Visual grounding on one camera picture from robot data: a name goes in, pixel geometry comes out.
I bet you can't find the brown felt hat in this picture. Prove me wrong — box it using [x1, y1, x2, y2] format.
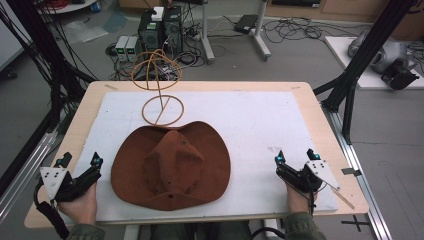
[110, 120, 232, 212]

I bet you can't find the black device on platform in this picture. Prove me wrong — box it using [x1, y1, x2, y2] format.
[380, 59, 421, 91]

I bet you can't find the tangle of floor cables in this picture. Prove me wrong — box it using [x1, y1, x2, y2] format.
[222, 14, 366, 45]

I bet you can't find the white floor platform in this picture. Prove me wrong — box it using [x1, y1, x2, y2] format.
[324, 35, 424, 91]

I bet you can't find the grey robot shell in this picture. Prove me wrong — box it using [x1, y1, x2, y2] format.
[347, 30, 418, 75]

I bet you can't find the thick black cable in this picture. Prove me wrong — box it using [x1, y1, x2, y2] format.
[251, 226, 287, 240]

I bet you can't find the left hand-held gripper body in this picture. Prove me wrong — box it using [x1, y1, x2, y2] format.
[39, 166, 102, 203]

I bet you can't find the grey bench power supply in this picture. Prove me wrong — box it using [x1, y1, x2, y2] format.
[114, 35, 130, 63]
[125, 35, 140, 63]

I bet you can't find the person's right hand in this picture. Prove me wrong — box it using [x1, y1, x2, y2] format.
[285, 181, 318, 215]

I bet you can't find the black computer tower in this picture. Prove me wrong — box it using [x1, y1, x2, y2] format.
[137, 5, 185, 58]

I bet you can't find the thin wooden stick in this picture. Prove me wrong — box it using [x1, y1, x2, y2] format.
[329, 186, 356, 211]

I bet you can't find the grey tape piece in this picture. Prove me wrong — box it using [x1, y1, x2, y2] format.
[341, 167, 363, 178]

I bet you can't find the white foam mat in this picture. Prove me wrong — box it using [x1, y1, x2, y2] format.
[59, 90, 340, 224]

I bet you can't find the person's left hand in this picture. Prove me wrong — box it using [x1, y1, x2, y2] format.
[57, 182, 98, 226]

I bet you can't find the black metal frame post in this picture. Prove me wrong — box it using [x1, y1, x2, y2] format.
[313, 0, 418, 145]
[0, 0, 98, 198]

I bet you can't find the round white table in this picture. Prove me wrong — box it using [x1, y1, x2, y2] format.
[37, 0, 100, 15]

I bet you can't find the white desk leg frame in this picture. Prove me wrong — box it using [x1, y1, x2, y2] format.
[199, 0, 273, 65]

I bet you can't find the thin black right gripper cable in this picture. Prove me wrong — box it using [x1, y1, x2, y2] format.
[307, 184, 317, 218]

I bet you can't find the aluminium rail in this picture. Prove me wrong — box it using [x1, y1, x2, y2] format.
[0, 130, 60, 224]
[322, 107, 394, 240]

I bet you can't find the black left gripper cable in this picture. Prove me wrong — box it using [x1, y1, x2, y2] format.
[32, 179, 71, 240]

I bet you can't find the black box on floor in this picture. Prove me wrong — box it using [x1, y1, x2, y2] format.
[233, 14, 260, 35]

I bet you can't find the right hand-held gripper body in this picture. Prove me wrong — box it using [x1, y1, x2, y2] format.
[275, 159, 341, 194]

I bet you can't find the wooden wire hat stand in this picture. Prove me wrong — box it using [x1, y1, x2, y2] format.
[131, 48, 186, 128]

